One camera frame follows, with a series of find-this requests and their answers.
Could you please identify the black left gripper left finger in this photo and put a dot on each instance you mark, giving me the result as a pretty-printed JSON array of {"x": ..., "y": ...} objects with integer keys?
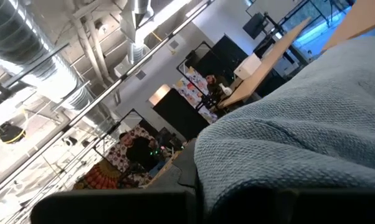
[{"x": 112, "y": 208}]

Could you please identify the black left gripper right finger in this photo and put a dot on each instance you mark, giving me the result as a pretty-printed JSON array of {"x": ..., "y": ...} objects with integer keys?
[{"x": 337, "y": 207}]

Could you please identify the dark denim jeans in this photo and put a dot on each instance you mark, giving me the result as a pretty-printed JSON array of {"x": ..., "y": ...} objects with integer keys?
[{"x": 184, "y": 168}]

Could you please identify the person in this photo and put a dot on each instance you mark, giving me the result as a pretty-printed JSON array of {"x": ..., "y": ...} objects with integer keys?
[
  {"x": 126, "y": 140},
  {"x": 215, "y": 85}
]

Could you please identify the colourful patterned cloth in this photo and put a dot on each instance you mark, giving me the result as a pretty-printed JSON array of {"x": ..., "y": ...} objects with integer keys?
[{"x": 109, "y": 174}]

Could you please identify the white box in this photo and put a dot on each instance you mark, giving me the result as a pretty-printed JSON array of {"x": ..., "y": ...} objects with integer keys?
[{"x": 247, "y": 66}]

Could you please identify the tan wooden desk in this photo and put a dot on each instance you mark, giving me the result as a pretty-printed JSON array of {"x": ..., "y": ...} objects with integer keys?
[
  {"x": 358, "y": 21},
  {"x": 262, "y": 71}
]

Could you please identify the black monitor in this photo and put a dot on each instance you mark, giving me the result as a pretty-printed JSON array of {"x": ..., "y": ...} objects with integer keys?
[{"x": 255, "y": 25}]

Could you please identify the silver ribbed air duct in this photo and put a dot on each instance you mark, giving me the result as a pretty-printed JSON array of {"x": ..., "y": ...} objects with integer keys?
[{"x": 35, "y": 53}]

